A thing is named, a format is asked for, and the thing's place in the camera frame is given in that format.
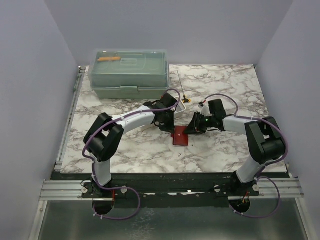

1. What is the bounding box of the green plastic toolbox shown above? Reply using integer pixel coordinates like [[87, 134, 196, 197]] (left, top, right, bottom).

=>
[[88, 49, 171, 100]]

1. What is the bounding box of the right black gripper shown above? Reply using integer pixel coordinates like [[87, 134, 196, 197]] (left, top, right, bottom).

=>
[[183, 112, 216, 136]]

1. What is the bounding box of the white rectangular plastic tray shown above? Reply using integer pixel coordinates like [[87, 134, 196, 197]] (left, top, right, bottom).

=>
[[139, 96, 187, 132]]

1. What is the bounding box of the orange tool inside toolbox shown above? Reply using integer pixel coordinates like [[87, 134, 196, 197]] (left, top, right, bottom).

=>
[[97, 56, 121, 62]]

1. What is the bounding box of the red leather card holder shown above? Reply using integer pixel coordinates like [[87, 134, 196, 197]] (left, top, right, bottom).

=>
[[171, 126, 189, 147]]

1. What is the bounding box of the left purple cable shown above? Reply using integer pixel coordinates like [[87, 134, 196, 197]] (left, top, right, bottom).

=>
[[82, 88, 182, 221]]

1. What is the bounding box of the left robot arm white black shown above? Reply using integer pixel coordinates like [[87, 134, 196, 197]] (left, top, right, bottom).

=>
[[81, 91, 181, 198]]

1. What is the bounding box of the yellow black T-handle hex key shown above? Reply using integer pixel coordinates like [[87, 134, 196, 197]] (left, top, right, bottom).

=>
[[176, 71, 191, 104]]

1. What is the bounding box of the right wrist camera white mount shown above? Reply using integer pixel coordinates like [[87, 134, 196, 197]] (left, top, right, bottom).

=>
[[198, 102, 210, 116]]

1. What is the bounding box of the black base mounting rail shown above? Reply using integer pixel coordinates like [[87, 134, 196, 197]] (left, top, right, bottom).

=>
[[48, 172, 259, 213]]

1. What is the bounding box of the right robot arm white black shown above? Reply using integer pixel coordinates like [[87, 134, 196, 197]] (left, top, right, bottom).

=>
[[183, 99, 289, 196]]

